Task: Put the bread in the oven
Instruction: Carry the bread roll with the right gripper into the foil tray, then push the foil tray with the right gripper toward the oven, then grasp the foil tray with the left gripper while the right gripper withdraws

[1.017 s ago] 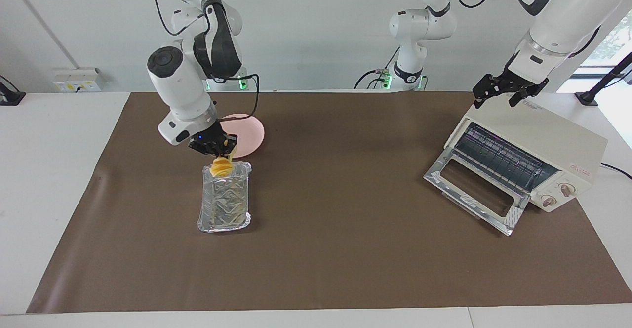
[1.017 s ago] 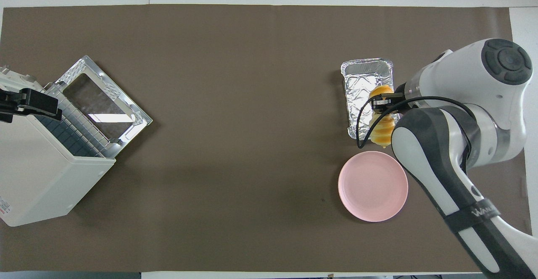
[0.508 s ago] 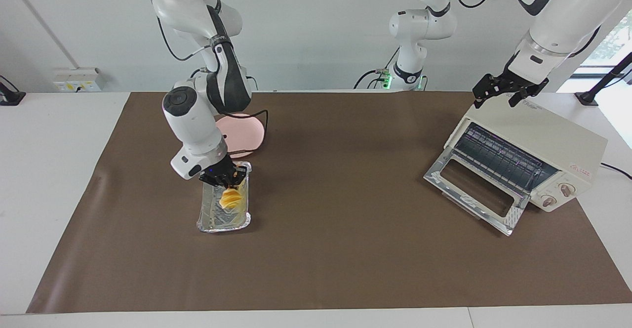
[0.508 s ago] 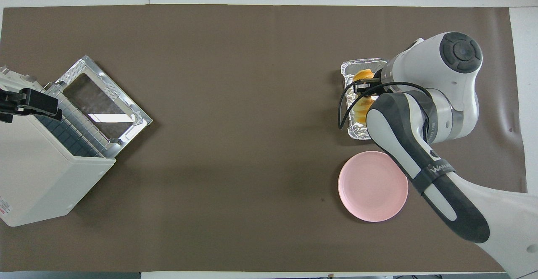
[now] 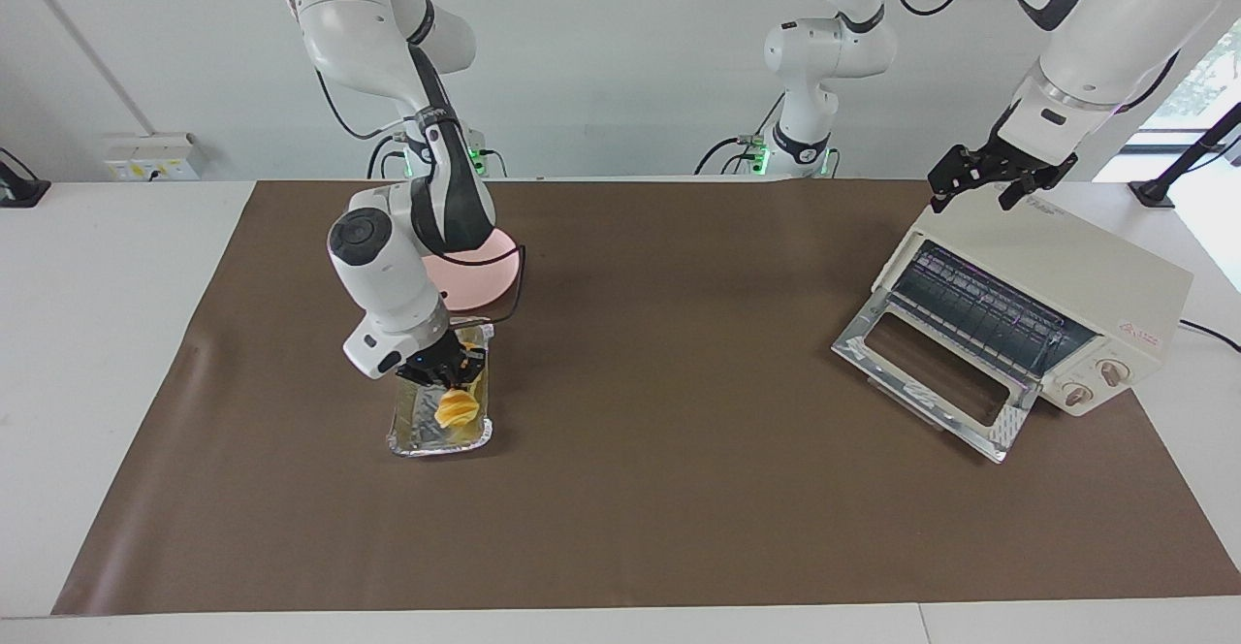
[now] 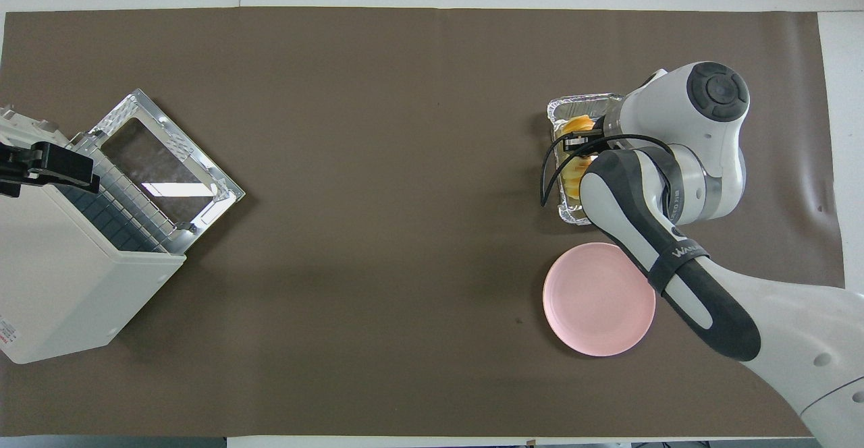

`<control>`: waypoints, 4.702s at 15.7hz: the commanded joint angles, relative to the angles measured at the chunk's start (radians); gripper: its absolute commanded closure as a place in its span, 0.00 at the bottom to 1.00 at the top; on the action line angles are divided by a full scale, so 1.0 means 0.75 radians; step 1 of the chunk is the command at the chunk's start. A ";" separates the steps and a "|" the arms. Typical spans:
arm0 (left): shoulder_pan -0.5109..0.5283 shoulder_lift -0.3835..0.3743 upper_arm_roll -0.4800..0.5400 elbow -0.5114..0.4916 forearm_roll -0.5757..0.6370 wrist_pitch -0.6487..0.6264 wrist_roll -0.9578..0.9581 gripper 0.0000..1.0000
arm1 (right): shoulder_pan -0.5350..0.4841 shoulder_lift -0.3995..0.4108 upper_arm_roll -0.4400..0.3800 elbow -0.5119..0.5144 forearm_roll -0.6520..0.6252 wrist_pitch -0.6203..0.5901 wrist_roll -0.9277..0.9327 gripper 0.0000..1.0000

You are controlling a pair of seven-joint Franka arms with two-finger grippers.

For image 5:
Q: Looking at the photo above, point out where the yellow twisted bread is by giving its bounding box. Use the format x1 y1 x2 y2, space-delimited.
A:
433 387 482 432

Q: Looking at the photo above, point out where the aluminium foil tray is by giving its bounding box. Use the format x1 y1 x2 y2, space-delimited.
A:
386 317 494 458

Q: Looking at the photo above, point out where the cream toaster oven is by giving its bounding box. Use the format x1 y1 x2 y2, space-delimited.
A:
832 200 1194 464

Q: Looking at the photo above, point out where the pink round plate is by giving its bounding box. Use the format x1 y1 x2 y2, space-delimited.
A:
424 230 521 311

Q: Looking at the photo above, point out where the brown table mat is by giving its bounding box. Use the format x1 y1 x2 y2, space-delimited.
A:
51 178 1241 616

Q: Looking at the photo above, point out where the black desk clamp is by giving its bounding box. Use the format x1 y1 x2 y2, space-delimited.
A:
0 147 51 209

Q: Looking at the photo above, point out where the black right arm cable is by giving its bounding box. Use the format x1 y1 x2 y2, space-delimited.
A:
315 67 530 327

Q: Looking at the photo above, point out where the oven wire rack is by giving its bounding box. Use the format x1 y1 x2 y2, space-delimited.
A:
892 241 1097 378

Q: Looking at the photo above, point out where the black base cable bundle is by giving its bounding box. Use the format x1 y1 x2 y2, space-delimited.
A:
693 91 788 177

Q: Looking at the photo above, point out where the black oven power cord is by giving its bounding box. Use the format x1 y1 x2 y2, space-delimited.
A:
1178 319 1241 354

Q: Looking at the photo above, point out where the white wall socket box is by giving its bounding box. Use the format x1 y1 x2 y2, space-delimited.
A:
105 133 203 182

